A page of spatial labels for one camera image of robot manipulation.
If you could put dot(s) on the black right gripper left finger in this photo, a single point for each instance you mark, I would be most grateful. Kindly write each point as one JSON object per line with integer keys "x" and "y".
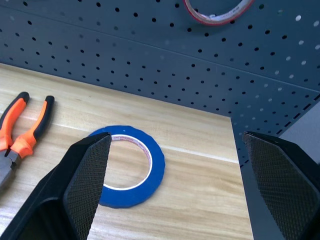
{"x": 82, "y": 190}

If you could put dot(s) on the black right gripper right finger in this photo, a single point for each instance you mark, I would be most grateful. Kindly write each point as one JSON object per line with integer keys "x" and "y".
{"x": 280, "y": 180}

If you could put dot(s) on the grey pegboard panel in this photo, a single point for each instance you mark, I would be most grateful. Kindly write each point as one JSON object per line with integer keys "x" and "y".
{"x": 175, "y": 70}

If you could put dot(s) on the blue tape roll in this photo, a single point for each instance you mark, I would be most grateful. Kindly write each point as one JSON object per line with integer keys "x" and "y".
{"x": 157, "y": 172}

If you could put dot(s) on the red white tape roll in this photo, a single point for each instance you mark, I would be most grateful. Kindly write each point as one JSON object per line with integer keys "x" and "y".
{"x": 220, "y": 17}

